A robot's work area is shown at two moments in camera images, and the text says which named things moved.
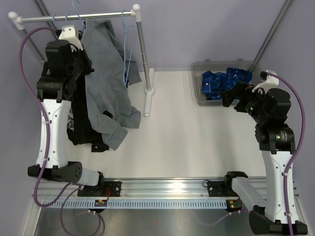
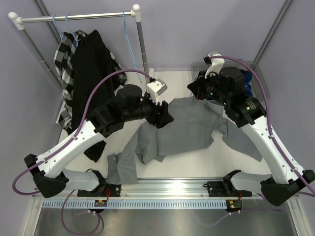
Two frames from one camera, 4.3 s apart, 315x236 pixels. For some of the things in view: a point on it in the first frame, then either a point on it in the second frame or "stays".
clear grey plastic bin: [199, 68] stays
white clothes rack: [19, 22] stays
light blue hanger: [53, 22] stays
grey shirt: [109, 73] -> [191, 124]
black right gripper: [228, 96] -> [198, 86]
